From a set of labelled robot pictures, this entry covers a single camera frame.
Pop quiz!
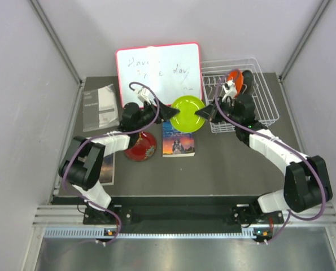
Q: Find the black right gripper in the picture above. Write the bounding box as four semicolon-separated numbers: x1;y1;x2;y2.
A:
195;97;241;127

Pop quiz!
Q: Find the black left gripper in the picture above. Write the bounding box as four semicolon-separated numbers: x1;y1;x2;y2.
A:
134;98;180;131

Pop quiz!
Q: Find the lime green plate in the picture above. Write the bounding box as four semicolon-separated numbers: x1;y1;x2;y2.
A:
170;95;205;133

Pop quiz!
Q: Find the red floral plate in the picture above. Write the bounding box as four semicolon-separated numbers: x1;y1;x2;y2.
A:
124;132;157;161

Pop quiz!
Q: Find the orange plate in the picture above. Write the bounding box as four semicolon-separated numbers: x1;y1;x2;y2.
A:
227;69;243;97

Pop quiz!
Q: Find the dark teal plate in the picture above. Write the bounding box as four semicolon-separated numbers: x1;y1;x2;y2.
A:
241;70;254;95

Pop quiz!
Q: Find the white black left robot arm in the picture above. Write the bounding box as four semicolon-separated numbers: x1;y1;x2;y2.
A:
58;100;180;224

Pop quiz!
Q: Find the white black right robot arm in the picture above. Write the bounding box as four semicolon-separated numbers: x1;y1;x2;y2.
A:
196;94;333;224

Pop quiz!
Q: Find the Jane Eyre paperback book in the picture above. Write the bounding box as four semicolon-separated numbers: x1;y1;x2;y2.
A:
162;121;195;158

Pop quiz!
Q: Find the pink framed whiteboard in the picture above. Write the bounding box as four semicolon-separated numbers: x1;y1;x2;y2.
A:
116;42;203;106

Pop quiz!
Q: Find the grey white booklet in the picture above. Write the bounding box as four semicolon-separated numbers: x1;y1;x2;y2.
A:
82;84;119;132

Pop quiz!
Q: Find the dark paperback book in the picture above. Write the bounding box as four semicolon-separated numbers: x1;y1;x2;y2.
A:
99;154;115;186

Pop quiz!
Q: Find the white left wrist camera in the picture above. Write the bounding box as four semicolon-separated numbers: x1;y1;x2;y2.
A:
134;87;151;104

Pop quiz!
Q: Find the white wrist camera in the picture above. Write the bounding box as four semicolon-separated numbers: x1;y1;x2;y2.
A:
222;80;237;102
134;87;151;104

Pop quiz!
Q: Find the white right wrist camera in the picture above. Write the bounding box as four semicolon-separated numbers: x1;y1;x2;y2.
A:
222;80;237;102

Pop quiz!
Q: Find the white wire dish rack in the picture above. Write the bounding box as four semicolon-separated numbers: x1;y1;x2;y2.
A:
201;58;280;126

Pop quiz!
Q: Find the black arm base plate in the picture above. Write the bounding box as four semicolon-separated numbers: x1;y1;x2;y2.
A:
82;196;284;226

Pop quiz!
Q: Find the grey slotted cable duct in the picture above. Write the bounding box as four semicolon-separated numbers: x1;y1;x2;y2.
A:
44;227;269;239

